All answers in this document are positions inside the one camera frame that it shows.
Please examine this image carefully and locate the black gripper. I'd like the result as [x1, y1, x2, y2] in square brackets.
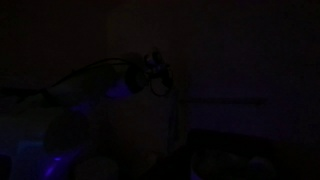
[143, 49, 174, 88]

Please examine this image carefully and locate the dark laundry basket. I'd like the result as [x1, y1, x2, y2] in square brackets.
[185, 129, 282, 180]

